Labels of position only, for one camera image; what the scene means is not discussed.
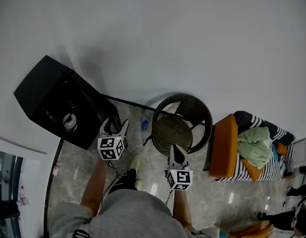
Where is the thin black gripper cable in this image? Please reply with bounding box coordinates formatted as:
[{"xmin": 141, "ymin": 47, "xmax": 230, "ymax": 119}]
[
  {"xmin": 164, "ymin": 190, "xmax": 174, "ymax": 206},
  {"xmin": 100, "ymin": 159, "xmax": 128, "ymax": 208}
]

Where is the dark wicker chair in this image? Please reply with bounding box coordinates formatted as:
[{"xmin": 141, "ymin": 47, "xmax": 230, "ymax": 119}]
[{"xmin": 142, "ymin": 94, "xmax": 214, "ymax": 156}]

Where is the orange pillow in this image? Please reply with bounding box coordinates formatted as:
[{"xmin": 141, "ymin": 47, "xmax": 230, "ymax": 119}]
[{"xmin": 241, "ymin": 157, "xmax": 264, "ymax": 182}]

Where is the person's right forearm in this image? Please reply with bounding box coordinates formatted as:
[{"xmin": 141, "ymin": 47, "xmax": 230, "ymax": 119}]
[{"xmin": 171, "ymin": 189, "xmax": 194, "ymax": 231}]

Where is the orange sofa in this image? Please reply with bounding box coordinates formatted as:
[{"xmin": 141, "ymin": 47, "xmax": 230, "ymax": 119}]
[{"xmin": 203, "ymin": 114, "xmax": 295, "ymax": 182}]

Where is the pale green cloth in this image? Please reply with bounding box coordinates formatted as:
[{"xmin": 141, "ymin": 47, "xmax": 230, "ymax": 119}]
[{"xmin": 237, "ymin": 126, "xmax": 274, "ymax": 170}]

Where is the white appliance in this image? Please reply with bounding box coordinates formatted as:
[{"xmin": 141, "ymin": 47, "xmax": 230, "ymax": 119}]
[{"xmin": 292, "ymin": 136, "xmax": 306, "ymax": 169}]

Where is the black glass fridge door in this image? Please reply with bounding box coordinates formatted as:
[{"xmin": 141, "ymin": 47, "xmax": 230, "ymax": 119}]
[{"xmin": 29, "ymin": 69, "xmax": 122, "ymax": 151}]

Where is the black white striped blanket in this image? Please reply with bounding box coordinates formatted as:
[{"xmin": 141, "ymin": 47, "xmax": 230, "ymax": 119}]
[{"xmin": 214, "ymin": 111, "xmax": 297, "ymax": 182}]

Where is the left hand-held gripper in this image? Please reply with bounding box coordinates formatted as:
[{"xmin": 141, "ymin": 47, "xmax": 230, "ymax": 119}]
[{"xmin": 97, "ymin": 117, "xmax": 129, "ymax": 161}]

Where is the orange seat cushion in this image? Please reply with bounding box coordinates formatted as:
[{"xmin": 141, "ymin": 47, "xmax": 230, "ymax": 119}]
[{"xmin": 214, "ymin": 219, "xmax": 274, "ymax": 238}]

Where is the white bottle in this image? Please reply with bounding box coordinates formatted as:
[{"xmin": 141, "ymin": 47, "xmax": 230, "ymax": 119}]
[{"xmin": 63, "ymin": 113, "xmax": 77, "ymax": 131}]

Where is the person's black shoe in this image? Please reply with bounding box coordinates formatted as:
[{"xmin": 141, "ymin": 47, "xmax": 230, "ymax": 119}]
[{"xmin": 107, "ymin": 153, "xmax": 144, "ymax": 196}]

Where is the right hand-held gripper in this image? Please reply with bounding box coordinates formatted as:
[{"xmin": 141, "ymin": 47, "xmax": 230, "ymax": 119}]
[{"xmin": 163, "ymin": 143, "xmax": 194, "ymax": 191}]

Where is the black mini fridge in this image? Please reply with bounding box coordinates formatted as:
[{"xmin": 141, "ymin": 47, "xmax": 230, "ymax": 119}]
[{"xmin": 13, "ymin": 55, "xmax": 122, "ymax": 151}]

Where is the black white strap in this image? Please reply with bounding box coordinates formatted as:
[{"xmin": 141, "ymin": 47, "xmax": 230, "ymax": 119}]
[{"xmin": 73, "ymin": 229, "xmax": 91, "ymax": 238}]

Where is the person's left forearm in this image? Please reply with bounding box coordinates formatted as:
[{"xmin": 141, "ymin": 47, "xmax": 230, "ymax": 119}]
[{"xmin": 79, "ymin": 158, "xmax": 112, "ymax": 217}]

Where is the person's grey clothing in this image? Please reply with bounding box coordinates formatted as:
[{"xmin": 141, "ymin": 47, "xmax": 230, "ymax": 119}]
[{"xmin": 48, "ymin": 189, "xmax": 219, "ymax": 238}]

